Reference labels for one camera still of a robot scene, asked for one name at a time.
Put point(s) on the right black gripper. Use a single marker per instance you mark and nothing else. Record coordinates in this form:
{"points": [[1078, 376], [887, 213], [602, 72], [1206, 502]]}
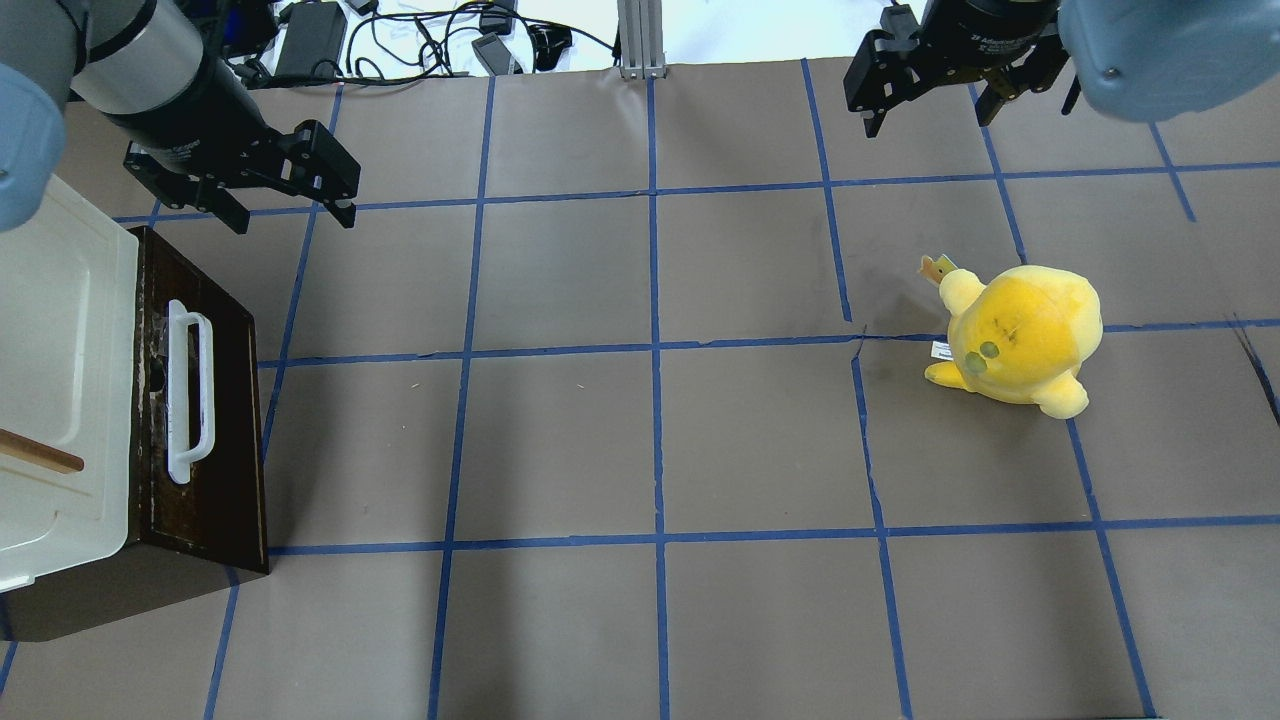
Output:
{"points": [[985, 22]]}

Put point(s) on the yellow plush toy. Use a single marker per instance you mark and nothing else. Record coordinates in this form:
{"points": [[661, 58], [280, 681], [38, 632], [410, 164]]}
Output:
{"points": [[1021, 338]]}

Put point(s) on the small grey device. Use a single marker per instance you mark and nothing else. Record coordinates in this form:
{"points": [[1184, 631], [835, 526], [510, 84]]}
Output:
{"points": [[495, 58]]}

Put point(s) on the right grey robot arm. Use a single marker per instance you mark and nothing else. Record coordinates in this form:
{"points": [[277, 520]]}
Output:
{"points": [[1138, 61]]}

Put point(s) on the black power adapter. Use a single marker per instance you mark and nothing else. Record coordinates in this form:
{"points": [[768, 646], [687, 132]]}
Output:
{"points": [[314, 33]]}

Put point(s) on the wooden drawer with white handle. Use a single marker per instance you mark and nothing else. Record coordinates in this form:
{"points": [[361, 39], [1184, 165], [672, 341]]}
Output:
{"points": [[203, 402]]}

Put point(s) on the aluminium frame post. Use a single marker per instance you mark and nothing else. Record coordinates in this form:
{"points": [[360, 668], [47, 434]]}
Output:
{"points": [[641, 40]]}

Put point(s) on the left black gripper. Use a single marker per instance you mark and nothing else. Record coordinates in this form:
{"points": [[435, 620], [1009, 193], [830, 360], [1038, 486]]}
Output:
{"points": [[197, 112]]}

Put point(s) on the wooden stick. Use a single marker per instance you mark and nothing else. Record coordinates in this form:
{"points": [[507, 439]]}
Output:
{"points": [[37, 453]]}

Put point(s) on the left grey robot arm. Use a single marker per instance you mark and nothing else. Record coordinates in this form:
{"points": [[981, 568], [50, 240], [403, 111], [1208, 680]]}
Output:
{"points": [[112, 54]]}

